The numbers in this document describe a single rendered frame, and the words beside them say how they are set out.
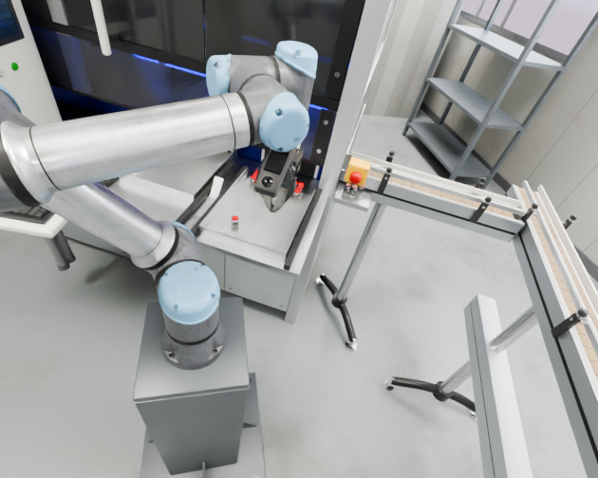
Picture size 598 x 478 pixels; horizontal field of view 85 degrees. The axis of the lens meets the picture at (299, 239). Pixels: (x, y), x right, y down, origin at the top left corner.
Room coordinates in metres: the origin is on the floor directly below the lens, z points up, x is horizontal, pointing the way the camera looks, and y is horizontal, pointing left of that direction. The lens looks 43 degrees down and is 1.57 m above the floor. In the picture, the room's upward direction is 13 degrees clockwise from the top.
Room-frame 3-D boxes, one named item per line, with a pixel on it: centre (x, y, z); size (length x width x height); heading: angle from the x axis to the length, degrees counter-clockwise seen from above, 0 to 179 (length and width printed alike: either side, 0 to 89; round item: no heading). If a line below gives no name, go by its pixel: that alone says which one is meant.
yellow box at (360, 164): (1.00, -0.14, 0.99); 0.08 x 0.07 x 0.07; 173
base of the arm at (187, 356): (0.38, 0.19, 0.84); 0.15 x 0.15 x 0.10
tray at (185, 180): (0.96, 0.46, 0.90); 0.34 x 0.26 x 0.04; 173
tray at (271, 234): (0.80, 0.13, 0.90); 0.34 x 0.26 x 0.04; 173
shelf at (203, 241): (0.87, 0.30, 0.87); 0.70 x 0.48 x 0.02; 83
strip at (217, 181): (0.79, 0.31, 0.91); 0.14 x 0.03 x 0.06; 173
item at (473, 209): (1.11, -0.44, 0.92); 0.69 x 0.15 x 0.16; 83
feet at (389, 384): (0.75, -0.82, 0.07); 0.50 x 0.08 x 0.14; 83
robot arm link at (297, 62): (0.63, 0.08, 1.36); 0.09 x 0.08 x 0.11; 127
